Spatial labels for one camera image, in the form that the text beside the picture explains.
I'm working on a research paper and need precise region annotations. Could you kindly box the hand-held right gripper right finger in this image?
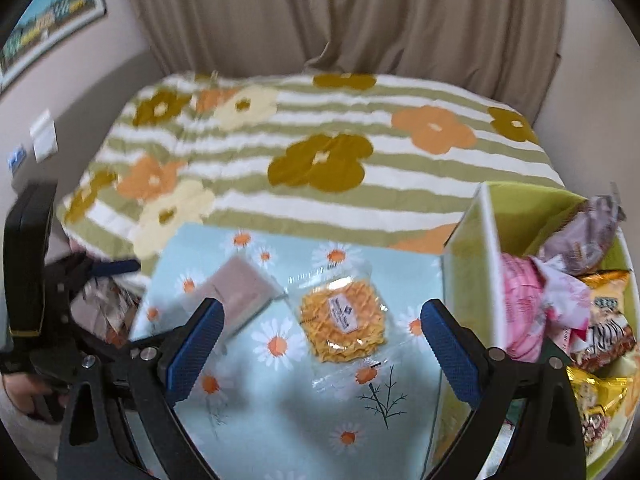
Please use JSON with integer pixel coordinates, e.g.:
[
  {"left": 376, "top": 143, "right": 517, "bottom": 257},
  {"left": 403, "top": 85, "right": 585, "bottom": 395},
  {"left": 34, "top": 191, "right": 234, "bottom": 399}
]
[{"left": 421, "top": 299, "right": 587, "bottom": 480}]

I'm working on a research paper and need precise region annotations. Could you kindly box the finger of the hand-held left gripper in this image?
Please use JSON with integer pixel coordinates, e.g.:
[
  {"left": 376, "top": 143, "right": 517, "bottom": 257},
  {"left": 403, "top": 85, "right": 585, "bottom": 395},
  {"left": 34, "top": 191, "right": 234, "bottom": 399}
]
[
  {"left": 60, "top": 310, "right": 128, "bottom": 356},
  {"left": 75, "top": 254, "right": 142, "bottom": 281}
]

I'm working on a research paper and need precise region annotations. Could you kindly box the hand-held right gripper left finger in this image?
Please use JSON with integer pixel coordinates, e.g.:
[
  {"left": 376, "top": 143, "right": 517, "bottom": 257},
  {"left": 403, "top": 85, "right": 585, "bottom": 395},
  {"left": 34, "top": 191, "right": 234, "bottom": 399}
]
[{"left": 56, "top": 296, "right": 227, "bottom": 480}]

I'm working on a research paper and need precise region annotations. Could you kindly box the silver corn roll snack packet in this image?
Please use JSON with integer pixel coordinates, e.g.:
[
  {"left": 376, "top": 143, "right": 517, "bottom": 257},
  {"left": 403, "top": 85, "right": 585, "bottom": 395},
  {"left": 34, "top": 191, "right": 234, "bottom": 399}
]
[{"left": 70, "top": 275, "right": 146, "bottom": 346}]

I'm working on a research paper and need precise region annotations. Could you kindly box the pink striped snack packet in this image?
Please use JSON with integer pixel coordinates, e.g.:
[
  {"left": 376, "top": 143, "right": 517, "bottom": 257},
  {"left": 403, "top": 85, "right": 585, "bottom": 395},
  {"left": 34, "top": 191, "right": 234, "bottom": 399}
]
[{"left": 500, "top": 252, "right": 548, "bottom": 363}]

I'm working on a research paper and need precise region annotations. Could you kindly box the white box with green inside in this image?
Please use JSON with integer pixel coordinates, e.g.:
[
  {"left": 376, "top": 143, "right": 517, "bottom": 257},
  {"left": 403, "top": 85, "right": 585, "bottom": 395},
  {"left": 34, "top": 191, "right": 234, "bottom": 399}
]
[{"left": 427, "top": 180, "right": 640, "bottom": 480}]

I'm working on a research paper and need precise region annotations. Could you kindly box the clear fried noodle snack packet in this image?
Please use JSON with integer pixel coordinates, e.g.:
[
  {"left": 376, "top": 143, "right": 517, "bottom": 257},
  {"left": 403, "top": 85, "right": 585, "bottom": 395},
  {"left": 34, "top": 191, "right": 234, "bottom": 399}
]
[{"left": 287, "top": 260, "right": 396, "bottom": 401}]

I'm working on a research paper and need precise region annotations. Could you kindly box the orange-yellow snack packet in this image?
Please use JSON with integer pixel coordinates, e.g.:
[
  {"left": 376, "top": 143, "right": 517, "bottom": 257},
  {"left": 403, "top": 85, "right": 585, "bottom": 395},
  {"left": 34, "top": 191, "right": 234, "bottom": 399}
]
[{"left": 570, "top": 270, "right": 638, "bottom": 371}]

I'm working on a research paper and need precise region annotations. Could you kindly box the person's left forearm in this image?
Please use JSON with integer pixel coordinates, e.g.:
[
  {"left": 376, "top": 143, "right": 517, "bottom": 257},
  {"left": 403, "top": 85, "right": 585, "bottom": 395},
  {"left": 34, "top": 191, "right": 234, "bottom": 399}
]
[{"left": 0, "top": 400, "right": 63, "bottom": 466}]

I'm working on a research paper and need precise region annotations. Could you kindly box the person's left hand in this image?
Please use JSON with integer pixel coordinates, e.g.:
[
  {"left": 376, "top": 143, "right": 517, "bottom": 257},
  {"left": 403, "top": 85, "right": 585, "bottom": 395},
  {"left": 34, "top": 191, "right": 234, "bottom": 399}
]
[{"left": 4, "top": 374, "right": 67, "bottom": 422}]

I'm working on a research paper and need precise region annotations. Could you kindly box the flat mauve snack packet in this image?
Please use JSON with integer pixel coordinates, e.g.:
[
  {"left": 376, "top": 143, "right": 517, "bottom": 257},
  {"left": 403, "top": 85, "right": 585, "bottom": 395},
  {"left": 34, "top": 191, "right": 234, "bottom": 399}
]
[{"left": 182, "top": 255, "right": 286, "bottom": 343}]

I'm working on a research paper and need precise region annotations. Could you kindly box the pale pink snack packet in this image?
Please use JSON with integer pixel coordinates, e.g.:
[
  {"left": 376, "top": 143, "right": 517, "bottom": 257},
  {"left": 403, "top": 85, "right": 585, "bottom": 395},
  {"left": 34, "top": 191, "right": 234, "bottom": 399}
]
[{"left": 532, "top": 255, "right": 593, "bottom": 346}]

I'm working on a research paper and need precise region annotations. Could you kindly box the light blue daisy cloth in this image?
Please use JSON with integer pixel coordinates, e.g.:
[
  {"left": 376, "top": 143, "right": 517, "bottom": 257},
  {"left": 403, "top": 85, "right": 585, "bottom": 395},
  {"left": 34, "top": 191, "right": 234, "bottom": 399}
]
[{"left": 127, "top": 222, "right": 481, "bottom": 480}]

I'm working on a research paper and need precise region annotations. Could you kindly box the gold foil snack packet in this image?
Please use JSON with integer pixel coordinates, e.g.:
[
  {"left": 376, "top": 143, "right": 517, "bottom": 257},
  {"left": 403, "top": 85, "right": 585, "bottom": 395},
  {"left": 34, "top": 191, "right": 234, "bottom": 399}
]
[{"left": 565, "top": 365, "right": 636, "bottom": 461}]

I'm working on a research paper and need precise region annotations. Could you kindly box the brown mauve snack packet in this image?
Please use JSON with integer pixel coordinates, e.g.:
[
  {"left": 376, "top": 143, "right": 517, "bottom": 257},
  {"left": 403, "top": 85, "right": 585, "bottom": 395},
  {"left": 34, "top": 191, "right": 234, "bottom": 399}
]
[{"left": 537, "top": 195, "right": 626, "bottom": 276}]

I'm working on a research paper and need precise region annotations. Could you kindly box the striped floral blanket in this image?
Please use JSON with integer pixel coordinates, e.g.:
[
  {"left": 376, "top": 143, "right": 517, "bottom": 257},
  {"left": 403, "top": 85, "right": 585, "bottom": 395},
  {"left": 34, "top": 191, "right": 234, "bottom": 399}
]
[{"left": 55, "top": 71, "right": 571, "bottom": 261}]

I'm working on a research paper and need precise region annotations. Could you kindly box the beige curtain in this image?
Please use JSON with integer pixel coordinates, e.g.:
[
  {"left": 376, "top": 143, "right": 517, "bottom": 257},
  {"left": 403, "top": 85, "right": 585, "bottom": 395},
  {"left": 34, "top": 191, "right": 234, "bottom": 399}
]
[{"left": 117, "top": 0, "right": 568, "bottom": 126}]

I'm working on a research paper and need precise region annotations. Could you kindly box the blue wall sticker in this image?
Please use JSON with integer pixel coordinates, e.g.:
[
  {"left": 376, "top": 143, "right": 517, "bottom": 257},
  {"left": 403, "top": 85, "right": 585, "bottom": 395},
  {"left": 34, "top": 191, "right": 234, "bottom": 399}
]
[{"left": 6, "top": 144, "right": 28, "bottom": 173}]

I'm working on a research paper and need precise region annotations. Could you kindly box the white wall switch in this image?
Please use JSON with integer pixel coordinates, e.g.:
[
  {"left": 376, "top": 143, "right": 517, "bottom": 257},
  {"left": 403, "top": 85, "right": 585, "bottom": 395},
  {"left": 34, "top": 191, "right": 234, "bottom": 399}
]
[{"left": 29, "top": 107, "right": 57, "bottom": 161}]

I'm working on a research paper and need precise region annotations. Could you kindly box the wall poster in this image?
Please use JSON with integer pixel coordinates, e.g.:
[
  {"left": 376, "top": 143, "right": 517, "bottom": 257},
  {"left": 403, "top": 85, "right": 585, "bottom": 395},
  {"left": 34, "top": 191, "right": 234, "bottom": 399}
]
[{"left": 0, "top": 0, "right": 108, "bottom": 93}]

